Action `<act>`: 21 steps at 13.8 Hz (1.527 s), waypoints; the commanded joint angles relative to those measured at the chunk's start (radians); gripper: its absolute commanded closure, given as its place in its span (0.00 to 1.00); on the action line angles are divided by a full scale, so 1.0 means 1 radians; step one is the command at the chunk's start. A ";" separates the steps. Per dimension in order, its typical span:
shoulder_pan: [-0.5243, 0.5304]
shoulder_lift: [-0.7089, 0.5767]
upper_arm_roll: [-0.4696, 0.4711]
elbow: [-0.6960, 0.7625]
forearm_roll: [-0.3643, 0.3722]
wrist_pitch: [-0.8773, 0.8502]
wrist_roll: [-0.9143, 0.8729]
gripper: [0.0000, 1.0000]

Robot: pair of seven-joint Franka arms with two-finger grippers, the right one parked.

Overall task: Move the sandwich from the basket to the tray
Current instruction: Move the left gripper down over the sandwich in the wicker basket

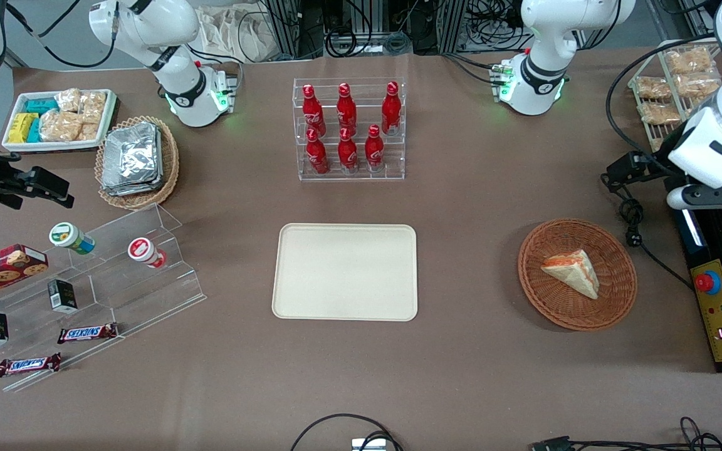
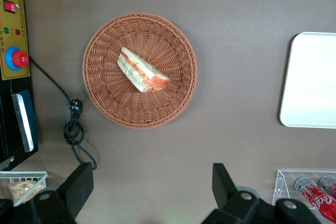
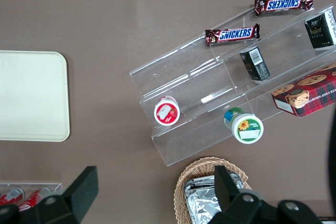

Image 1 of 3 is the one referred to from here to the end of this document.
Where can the white rectangular snack bin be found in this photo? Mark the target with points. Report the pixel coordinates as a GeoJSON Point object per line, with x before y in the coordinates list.
{"type": "Point", "coordinates": [13, 147]}

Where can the brown snickers bar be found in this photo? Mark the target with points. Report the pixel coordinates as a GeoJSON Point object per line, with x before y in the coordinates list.
{"type": "Point", "coordinates": [29, 364]}
{"type": "Point", "coordinates": [88, 333]}

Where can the triangle sandwich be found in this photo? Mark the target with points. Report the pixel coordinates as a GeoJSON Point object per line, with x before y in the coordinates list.
{"type": "Point", "coordinates": [574, 272]}

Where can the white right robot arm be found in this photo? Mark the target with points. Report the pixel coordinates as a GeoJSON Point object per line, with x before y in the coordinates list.
{"type": "Point", "coordinates": [187, 94]}

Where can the small white device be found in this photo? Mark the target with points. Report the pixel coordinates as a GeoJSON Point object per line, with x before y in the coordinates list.
{"type": "Point", "coordinates": [368, 445]}

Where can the black yellow emergency stop box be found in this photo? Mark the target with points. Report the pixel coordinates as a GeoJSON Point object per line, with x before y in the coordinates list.
{"type": "Point", "coordinates": [721, 326]}

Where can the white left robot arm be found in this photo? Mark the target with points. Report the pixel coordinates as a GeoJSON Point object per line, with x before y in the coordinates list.
{"type": "Point", "coordinates": [536, 69]}

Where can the round brown wicker basket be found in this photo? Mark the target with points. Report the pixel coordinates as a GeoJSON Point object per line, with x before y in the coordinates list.
{"type": "Point", "coordinates": [561, 307]}

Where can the silver foil packet stack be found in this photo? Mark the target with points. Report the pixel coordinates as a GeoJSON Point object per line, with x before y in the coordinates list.
{"type": "Point", "coordinates": [132, 156]}

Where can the beige cloth bag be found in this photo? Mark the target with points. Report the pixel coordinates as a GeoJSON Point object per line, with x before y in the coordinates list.
{"type": "Point", "coordinates": [235, 31]}

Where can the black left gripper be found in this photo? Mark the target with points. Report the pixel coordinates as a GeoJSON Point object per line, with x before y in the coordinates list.
{"type": "Point", "coordinates": [660, 161]}

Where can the cream plastic tray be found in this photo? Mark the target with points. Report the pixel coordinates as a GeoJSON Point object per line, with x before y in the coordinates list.
{"type": "Point", "coordinates": [345, 272]}

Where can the aluminium frame post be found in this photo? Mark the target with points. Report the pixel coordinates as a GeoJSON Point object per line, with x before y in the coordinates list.
{"type": "Point", "coordinates": [289, 28]}

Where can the red cola bottle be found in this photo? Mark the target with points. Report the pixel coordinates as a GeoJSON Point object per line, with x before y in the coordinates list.
{"type": "Point", "coordinates": [313, 113]}
{"type": "Point", "coordinates": [346, 109]}
{"type": "Point", "coordinates": [317, 156]}
{"type": "Point", "coordinates": [391, 111]}
{"type": "Point", "coordinates": [348, 153]}
{"type": "Point", "coordinates": [374, 150]}

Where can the clear bag puffed rice snack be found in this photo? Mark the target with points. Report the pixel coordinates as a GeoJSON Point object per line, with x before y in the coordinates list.
{"type": "Point", "coordinates": [89, 131]}
{"type": "Point", "coordinates": [690, 61]}
{"type": "Point", "coordinates": [68, 100]}
{"type": "Point", "coordinates": [93, 106]}
{"type": "Point", "coordinates": [698, 86]}
{"type": "Point", "coordinates": [659, 113]}
{"type": "Point", "coordinates": [60, 125]}
{"type": "Point", "coordinates": [653, 88]}

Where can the teal snack pack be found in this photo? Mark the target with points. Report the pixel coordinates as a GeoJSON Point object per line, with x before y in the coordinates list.
{"type": "Point", "coordinates": [34, 131]}
{"type": "Point", "coordinates": [41, 106]}

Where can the clear acrylic stepped stand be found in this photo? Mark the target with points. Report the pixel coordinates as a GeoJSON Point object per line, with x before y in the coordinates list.
{"type": "Point", "coordinates": [148, 294]}

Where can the yellow snack pack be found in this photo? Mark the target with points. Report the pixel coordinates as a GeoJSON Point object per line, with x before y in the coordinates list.
{"type": "Point", "coordinates": [21, 127]}

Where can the red lid white cup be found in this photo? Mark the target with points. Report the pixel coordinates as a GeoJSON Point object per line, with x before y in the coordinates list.
{"type": "Point", "coordinates": [145, 252]}

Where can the green lid white cup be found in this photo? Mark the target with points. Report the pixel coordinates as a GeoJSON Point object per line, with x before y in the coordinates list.
{"type": "Point", "coordinates": [68, 237]}

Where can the clear acrylic bottle rack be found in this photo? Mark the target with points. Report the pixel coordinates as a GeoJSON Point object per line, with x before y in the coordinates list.
{"type": "Point", "coordinates": [392, 156]}

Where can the oval tan wicker basket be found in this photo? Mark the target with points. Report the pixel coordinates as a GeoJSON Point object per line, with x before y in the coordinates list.
{"type": "Point", "coordinates": [172, 163]}

